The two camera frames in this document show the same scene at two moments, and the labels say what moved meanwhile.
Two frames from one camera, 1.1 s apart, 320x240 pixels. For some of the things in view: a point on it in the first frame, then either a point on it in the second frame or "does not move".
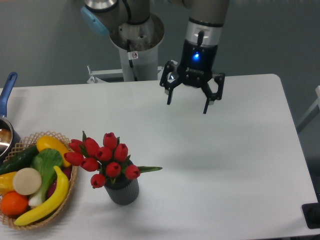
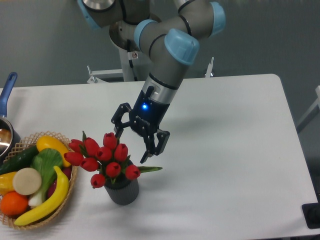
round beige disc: [26, 181] does not move
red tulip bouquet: [110, 160] does not move
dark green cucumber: [22, 160] does not move
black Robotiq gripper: [197, 64] → [145, 117]
